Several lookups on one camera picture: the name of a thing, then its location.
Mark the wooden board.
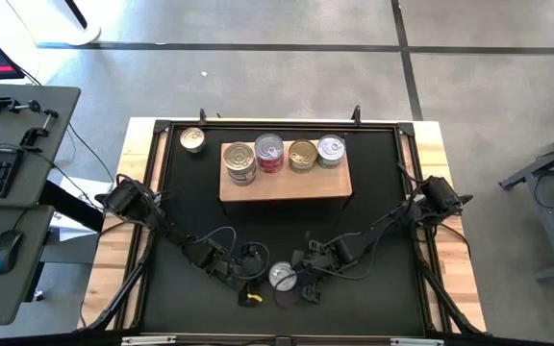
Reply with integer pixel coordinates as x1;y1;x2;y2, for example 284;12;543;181
217;138;355;217

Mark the tan-label can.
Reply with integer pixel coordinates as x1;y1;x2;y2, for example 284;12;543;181
222;141;257;173

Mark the black desk clamp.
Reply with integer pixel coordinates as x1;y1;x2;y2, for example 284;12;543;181
0;92;42;117
18;109;61;148

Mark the white plastic stand base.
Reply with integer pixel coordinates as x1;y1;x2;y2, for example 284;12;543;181
5;0;103;48

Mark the silver metal bracket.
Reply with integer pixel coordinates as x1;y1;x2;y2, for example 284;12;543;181
120;334;177;346
390;337;445;346

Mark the white paper sheet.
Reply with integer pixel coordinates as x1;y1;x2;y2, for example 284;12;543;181
48;176;114;241

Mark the black bin tray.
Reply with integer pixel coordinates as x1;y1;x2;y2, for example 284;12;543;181
113;117;451;337

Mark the black desk leg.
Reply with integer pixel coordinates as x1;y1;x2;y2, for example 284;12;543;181
38;180;106;235

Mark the black computer mouse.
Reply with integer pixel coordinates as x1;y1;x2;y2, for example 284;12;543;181
0;230;24;277

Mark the black diagonal frame strut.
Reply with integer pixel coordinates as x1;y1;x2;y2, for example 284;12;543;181
414;239;483;336
84;230;157;334

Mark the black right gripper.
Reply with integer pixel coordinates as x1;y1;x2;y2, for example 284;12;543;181
290;238;355;305

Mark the grey metal desk frame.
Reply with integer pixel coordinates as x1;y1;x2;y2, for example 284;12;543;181
497;119;554;284

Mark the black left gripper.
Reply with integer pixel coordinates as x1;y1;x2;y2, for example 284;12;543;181
223;241;266;309

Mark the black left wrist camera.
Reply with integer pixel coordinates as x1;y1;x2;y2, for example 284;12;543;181
192;238;229;276

